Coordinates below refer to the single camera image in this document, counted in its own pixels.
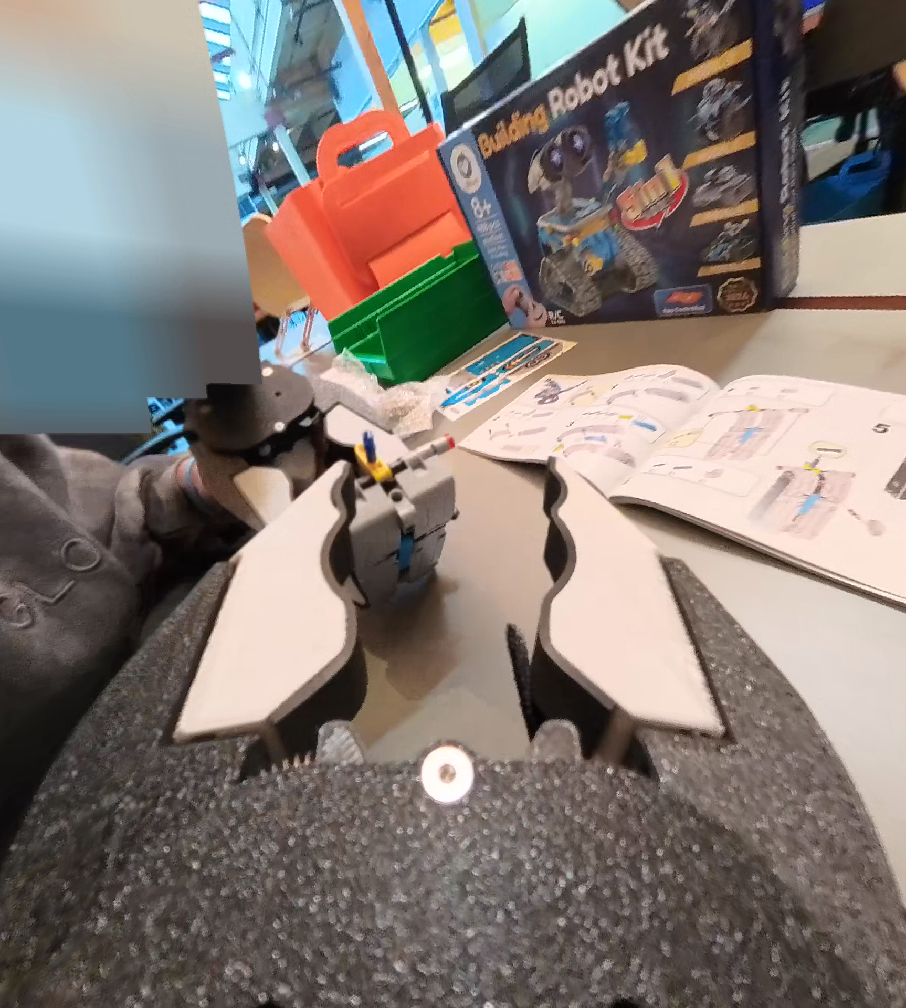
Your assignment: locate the clear plastic bag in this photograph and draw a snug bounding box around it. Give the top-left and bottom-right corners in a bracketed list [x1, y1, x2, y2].
[374, 380, 437, 436]

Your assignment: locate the orange plastic bin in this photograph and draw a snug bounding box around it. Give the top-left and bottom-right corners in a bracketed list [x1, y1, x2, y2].
[264, 110, 473, 316]

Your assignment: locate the grey black toy brick assembly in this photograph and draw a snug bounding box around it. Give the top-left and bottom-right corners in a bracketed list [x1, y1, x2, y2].
[339, 429, 460, 611]

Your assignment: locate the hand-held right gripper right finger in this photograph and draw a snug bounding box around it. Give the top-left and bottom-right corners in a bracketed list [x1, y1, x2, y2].
[532, 457, 728, 761]

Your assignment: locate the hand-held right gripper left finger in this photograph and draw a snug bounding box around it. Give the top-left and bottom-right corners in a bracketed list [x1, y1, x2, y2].
[172, 460, 363, 761]

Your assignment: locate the green plastic bin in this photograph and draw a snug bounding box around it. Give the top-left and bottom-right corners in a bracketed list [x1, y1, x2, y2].
[327, 240, 511, 385]

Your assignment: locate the toy building kit box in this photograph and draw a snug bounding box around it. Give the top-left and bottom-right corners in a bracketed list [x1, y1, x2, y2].
[437, 0, 804, 330]

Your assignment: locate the instruction booklet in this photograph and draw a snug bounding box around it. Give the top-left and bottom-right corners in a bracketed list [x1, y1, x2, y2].
[459, 364, 906, 623]

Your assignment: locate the sticker sheet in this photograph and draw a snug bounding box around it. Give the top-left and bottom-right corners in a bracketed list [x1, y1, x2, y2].
[436, 331, 578, 422]

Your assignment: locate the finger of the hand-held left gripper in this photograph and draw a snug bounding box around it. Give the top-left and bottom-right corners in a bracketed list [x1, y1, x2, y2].
[233, 466, 298, 529]

